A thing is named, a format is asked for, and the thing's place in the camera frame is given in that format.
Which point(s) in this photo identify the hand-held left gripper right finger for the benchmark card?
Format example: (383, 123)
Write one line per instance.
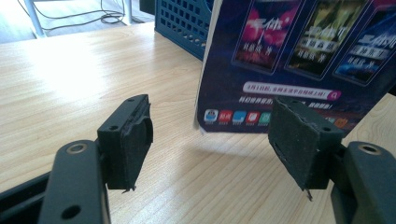
(299, 143)

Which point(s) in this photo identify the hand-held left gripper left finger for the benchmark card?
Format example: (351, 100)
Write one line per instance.
(127, 152)

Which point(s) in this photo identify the purple and blue magazine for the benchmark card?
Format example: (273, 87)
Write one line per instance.
(280, 77)

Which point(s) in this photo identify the blue plastic file rack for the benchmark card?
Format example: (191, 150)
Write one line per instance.
(180, 25)

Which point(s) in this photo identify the white metal stand leg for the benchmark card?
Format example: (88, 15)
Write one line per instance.
(33, 18)
(128, 12)

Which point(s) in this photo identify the dark box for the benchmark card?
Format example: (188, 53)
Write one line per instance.
(147, 5)

